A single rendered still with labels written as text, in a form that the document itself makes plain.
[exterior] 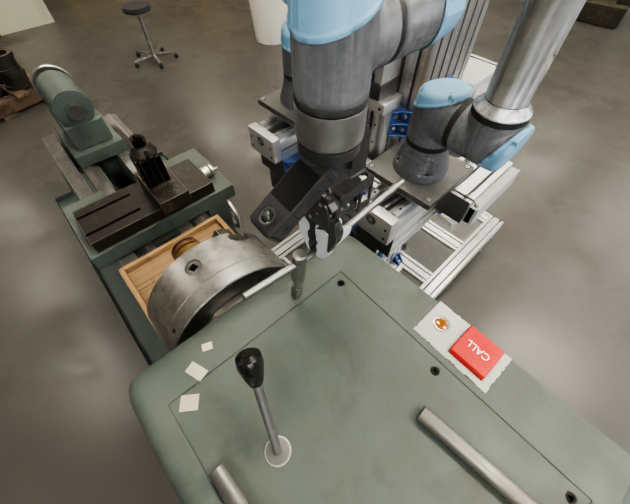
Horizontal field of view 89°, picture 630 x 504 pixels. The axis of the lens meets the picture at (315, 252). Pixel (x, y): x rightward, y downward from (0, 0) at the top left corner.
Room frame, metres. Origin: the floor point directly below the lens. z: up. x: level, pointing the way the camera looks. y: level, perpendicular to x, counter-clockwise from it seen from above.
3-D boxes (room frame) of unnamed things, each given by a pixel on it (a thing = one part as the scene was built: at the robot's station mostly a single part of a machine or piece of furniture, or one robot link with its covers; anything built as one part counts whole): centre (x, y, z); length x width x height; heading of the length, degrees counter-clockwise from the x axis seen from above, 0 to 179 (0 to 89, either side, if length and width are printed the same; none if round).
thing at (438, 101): (0.73, -0.30, 1.33); 0.13 x 0.12 x 0.14; 41
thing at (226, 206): (0.99, 0.45, 0.73); 0.27 x 0.12 x 0.27; 41
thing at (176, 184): (0.83, 0.52, 1.00); 0.20 x 0.10 x 0.05; 41
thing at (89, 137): (1.26, 1.00, 1.01); 0.30 x 0.20 x 0.29; 41
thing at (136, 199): (0.81, 0.59, 0.95); 0.43 x 0.18 x 0.04; 131
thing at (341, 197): (0.32, -0.02, 1.49); 0.09 x 0.08 x 0.12; 131
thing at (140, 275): (0.56, 0.39, 0.89); 0.36 x 0.30 x 0.04; 131
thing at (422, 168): (0.74, -0.30, 1.21); 0.15 x 0.15 x 0.10
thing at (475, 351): (0.17, -0.25, 1.26); 0.06 x 0.06 x 0.02; 41
